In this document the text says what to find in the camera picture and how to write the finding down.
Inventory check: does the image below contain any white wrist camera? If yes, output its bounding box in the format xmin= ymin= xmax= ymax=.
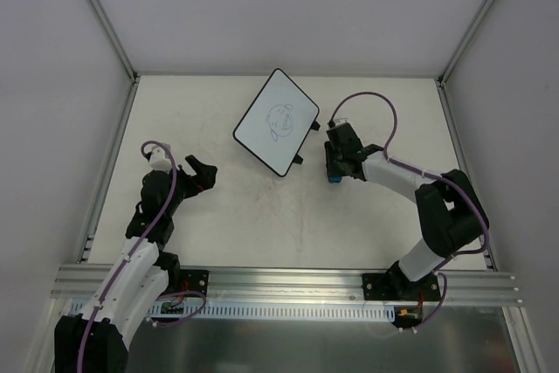
xmin=328 ymin=118 xmax=349 ymax=128
xmin=148 ymin=146 xmax=173 ymax=173

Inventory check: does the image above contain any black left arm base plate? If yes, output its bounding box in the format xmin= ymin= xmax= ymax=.
xmin=163 ymin=268 xmax=210 ymax=300

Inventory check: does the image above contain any white slotted cable duct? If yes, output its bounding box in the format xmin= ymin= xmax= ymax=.
xmin=68 ymin=299 xmax=396 ymax=323

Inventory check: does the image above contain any aluminium frame post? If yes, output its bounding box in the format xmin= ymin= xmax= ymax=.
xmin=438 ymin=0 xmax=497 ymax=86
xmin=86 ymin=0 xmax=137 ymax=83

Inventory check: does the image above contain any right aluminium frame post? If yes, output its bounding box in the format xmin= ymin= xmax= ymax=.
xmin=438 ymin=0 xmax=497 ymax=86

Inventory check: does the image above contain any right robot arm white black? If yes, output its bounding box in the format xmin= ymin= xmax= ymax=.
xmin=324 ymin=121 xmax=489 ymax=300

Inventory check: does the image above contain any aluminium front rail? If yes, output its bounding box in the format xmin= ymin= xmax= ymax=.
xmin=50 ymin=264 xmax=524 ymax=307

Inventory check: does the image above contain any left aluminium frame post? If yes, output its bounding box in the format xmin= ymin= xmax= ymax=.
xmin=86 ymin=0 xmax=137 ymax=83

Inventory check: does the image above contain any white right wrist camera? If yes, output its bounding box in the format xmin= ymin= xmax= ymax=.
xmin=328 ymin=118 xmax=349 ymax=128

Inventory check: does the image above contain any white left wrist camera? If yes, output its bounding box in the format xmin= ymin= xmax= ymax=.
xmin=148 ymin=146 xmax=173 ymax=173

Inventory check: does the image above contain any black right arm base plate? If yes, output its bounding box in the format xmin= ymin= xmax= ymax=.
xmin=361 ymin=273 xmax=442 ymax=302

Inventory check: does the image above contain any white board with black frame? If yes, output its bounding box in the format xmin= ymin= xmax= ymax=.
xmin=232 ymin=68 xmax=320 ymax=177

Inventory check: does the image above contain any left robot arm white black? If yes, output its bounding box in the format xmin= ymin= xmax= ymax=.
xmin=54 ymin=148 xmax=217 ymax=372

